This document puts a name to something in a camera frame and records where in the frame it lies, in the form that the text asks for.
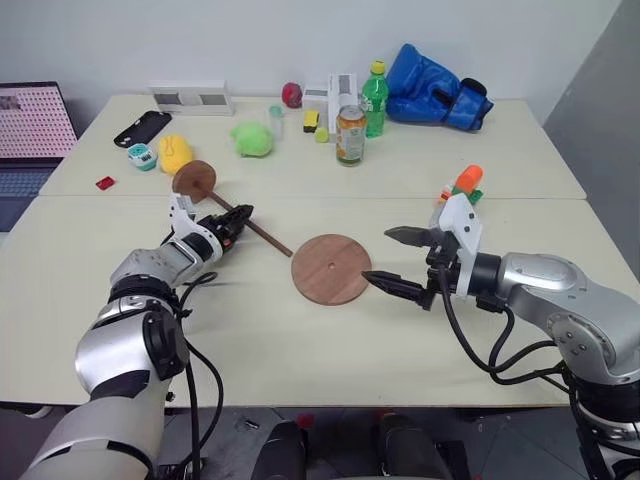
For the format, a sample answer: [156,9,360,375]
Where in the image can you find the orange drink can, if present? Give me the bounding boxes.
[335,104,368,168]

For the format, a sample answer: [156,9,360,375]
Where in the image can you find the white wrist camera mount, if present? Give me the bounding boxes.
[167,191,224,262]
[430,192,484,302]

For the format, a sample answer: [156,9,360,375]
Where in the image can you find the small teal white container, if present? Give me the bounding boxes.
[126,143,158,173]

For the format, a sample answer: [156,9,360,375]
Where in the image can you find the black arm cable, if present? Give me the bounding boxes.
[169,271,224,480]
[436,264,589,401]

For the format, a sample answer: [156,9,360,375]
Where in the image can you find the green plastic bottle yellow cap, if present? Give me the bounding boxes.
[359,60,390,139]

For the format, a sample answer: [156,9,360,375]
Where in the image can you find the tall white box grey label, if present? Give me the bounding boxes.
[326,72,359,135]

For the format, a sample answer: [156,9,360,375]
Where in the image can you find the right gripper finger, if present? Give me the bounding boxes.
[383,226,432,250]
[361,270,429,302]

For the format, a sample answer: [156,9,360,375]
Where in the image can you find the open laptop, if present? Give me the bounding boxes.
[0,81,81,234]

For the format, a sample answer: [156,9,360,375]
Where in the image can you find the black phone case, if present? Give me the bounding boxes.
[112,110,173,150]

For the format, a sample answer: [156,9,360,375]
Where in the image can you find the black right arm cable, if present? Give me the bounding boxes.
[436,264,589,401]

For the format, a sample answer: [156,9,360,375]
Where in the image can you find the clear cup with green lid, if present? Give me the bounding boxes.
[268,104,286,141]

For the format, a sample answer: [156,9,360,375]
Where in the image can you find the small white box grey label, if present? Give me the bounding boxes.
[301,86,331,112]

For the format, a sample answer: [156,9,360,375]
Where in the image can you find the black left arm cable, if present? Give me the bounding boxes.
[169,271,224,480]

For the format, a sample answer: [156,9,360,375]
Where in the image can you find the green plush toy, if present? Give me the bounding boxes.
[229,121,275,159]

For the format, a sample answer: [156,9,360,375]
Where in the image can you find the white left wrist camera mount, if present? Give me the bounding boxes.
[167,191,224,262]

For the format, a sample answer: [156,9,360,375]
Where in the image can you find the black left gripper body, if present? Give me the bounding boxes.
[197,213,237,252]

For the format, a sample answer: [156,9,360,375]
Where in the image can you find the orange green toy blocks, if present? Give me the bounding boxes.
[438,164,485,206]

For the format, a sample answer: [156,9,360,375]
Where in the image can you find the wooden pole with small disc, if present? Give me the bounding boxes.
[172,159,294,258]

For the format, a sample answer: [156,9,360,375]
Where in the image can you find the large round wooden base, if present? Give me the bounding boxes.
[290,233,372,306]

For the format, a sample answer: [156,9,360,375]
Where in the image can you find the red ball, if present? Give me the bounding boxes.
[281,81,305,109]

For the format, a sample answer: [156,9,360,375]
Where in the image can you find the long white box grey labels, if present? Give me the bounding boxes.
[148,80,237,118]

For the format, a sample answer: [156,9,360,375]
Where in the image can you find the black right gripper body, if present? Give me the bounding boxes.
[421,228,464,312]

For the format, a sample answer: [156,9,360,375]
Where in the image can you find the blue boxing glove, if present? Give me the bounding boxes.
[385,42,495,133]

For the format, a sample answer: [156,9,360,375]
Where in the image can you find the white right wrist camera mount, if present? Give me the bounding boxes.
[430,192,484,302]

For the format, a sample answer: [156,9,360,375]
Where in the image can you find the yellow plush toy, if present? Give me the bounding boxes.
[157,133,195,175]

